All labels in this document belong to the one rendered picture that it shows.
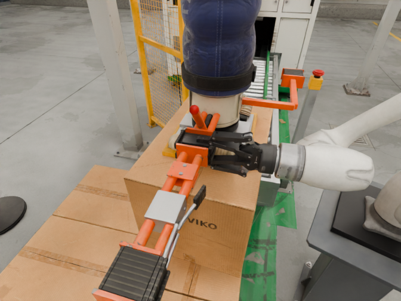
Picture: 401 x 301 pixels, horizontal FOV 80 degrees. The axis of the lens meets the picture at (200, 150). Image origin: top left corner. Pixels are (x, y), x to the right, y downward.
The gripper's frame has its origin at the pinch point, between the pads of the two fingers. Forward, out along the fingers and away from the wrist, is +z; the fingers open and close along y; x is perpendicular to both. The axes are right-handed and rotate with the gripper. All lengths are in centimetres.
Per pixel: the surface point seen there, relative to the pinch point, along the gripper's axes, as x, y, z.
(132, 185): -3.7, 15.2, 19.5
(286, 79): 51, -1, -24
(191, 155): -3.4, -0.2, 0.4
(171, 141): 8.0, 5.2, 10.1
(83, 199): 20, 65, 71
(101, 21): 123, -4, 102
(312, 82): 108, 22, -47
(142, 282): -35.2, -2.6, -1.1
